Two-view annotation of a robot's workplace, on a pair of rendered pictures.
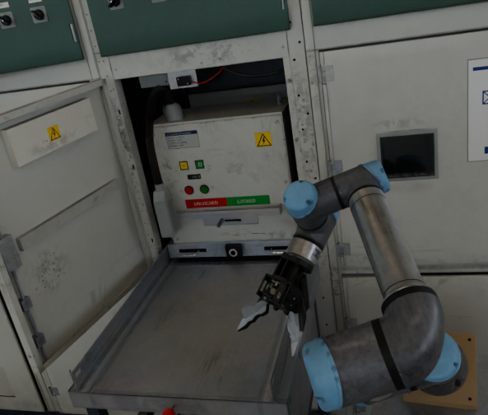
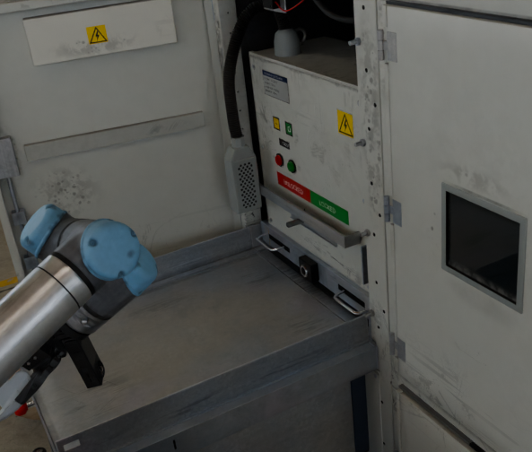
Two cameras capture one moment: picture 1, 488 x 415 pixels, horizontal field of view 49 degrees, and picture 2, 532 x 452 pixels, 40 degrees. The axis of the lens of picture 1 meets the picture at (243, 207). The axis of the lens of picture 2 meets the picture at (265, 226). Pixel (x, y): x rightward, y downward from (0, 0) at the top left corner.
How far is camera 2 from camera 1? 121 cm
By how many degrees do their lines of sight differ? 43
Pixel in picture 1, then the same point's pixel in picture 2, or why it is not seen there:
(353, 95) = (418, 99)
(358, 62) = (426, 39)
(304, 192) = (35, 223)
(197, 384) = (63, 396)
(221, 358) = (116, 387)
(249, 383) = not seen: hidden behind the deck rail
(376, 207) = (17, 291)
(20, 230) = (33, 138)
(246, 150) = (328, 131)
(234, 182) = (318, 172)
